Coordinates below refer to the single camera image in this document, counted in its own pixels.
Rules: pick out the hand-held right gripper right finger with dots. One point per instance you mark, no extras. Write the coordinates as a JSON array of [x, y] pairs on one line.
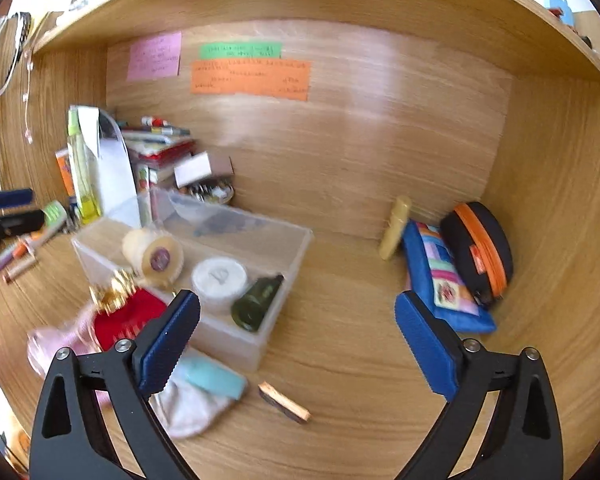
[[425, 345]]

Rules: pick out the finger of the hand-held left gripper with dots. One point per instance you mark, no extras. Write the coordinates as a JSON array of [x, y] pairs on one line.
[[12, 199], [20, 222]]

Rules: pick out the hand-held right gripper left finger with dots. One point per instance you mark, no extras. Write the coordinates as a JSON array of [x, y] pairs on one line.
[[172, 340]]

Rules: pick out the red box with gold clip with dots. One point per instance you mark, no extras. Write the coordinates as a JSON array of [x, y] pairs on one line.
[[125, 320]]

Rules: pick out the pale teal soap box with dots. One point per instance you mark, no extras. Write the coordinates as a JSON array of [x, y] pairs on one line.
[[215, 377]]

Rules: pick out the pink knitted cloth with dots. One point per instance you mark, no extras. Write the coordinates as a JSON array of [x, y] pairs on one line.
[[55, 345]]

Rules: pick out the small wooden block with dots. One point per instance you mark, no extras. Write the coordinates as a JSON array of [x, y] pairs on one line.
[[282, 402]]

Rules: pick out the clear plastic storage box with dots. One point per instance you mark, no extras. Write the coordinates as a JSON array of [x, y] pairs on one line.
[[275, 240]]

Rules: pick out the wooden desktop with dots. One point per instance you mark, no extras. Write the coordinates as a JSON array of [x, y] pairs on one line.
[[340, 310]]

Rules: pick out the orange marker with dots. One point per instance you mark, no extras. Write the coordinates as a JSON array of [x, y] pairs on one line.
[[45, 237]]

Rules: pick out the purple marker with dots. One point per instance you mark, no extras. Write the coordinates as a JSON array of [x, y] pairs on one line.
[[7, 259]]

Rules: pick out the orange tube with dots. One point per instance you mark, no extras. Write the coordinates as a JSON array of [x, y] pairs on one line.
[[64, 172]]

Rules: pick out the yellow spray bottle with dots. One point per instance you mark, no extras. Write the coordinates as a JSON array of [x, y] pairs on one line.
[[82, 170]]

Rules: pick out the white round jar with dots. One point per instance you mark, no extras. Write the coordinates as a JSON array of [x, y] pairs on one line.
[[219, 277]]

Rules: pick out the blue patchwork pouch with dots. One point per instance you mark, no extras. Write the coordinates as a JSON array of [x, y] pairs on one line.
[[430, 265]]

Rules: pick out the cream tape roll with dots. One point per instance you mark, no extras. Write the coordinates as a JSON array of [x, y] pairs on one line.
[[152, 257]]

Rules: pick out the dark green glass bottle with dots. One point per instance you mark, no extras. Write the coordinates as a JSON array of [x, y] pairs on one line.
[[252, 305]]

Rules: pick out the white file holder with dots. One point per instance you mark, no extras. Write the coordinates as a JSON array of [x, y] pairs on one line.
[[115, 175]]

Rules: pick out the black case orange zipper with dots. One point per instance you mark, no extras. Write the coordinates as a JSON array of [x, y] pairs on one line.
[[467, 245]]

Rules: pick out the yellow tube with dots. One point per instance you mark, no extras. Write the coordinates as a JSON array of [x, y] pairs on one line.
[[396, 230]]

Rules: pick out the stack of books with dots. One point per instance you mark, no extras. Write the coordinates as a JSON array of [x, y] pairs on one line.
[[157, 155]]

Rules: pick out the bowl of trinkets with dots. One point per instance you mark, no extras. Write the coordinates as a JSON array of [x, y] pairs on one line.
[[210, 191]]

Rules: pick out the red and white marker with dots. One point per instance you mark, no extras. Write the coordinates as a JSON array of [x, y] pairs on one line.
[[154, 121]]

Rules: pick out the black headband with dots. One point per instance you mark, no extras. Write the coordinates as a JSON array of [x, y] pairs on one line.
[[24, 35]]

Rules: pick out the small white box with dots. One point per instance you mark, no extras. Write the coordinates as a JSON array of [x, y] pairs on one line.
[[192, 170]]

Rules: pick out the small brown box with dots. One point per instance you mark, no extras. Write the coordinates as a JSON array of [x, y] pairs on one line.
[[221, 162]]

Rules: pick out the pink paper note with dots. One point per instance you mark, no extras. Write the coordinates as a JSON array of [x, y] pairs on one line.
[[154, 56]]

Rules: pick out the orange paper note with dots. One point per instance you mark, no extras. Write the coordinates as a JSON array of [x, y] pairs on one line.
[[250, 79]]

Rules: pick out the green paper note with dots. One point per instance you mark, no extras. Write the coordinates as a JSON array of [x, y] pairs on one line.
[[240, 50]]

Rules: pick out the blue paper cutout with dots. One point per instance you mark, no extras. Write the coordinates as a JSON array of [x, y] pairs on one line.
[[557, 2]]

